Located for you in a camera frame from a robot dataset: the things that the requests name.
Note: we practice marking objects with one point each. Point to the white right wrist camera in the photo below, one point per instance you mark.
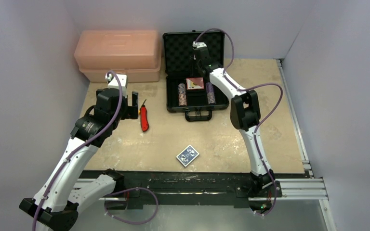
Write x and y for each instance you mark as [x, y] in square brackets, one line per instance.
[197, 45]

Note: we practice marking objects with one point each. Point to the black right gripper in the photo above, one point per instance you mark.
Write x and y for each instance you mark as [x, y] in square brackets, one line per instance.
[201, 54]

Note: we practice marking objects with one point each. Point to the purple poker chip stack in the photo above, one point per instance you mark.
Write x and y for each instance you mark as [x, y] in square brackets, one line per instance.
[210, 93]

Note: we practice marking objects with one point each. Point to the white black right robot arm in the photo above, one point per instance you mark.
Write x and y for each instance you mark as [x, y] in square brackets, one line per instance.
[244, 114]

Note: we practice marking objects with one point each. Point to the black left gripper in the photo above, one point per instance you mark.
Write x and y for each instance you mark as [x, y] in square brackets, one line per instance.
[130, 111]

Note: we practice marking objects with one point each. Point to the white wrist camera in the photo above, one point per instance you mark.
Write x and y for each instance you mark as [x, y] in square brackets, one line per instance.
[118, 81]
[197, 45]

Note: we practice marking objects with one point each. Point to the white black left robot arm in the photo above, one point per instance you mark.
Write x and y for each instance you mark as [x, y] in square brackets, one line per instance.
[57, 204]

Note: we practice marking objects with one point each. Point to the red folding utility knife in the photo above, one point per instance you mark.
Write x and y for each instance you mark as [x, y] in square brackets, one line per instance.
[143, 117]

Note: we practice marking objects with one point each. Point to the black aluminium base frame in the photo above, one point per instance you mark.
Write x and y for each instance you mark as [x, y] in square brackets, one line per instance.
[136, 189]

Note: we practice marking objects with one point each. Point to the red playing card deck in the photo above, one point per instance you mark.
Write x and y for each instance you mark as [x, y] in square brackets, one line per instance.
[194, 83]

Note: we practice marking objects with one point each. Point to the pink translucent plastic toolbox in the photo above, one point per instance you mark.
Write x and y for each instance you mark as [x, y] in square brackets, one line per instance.
[135, 53]

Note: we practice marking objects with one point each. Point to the blue playing card deck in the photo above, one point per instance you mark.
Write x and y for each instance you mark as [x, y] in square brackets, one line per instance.
[187, 156]

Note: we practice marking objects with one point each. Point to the black poker set case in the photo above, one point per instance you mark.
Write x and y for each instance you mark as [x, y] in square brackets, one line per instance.
[186, 91]

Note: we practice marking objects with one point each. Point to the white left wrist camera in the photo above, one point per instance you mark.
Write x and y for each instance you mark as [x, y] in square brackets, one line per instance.
[118, 81]

